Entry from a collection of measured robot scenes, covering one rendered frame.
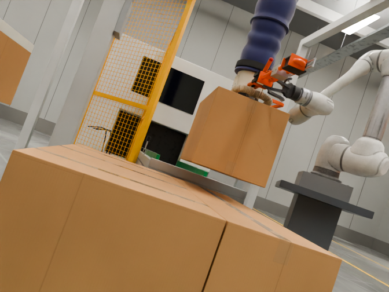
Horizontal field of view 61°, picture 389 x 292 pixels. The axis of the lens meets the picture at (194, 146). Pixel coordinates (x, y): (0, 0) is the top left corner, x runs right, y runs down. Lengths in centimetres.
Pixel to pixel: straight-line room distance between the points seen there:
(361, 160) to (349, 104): 1120
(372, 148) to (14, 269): 175
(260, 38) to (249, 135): 62
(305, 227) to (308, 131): 1038
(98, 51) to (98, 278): 223
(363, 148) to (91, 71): 208
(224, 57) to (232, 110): 1006
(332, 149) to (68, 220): 161
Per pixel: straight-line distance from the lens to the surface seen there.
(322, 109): 190
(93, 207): 93
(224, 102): 168
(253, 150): 170
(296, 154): 1216
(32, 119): 516
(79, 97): 290
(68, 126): 289
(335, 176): 216
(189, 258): 98
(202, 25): 1189
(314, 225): 208
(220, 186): 229
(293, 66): 146
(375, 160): 203
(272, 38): 206
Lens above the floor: 66
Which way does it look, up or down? 3 degrees up
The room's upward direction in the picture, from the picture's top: 20 degrees clockwise
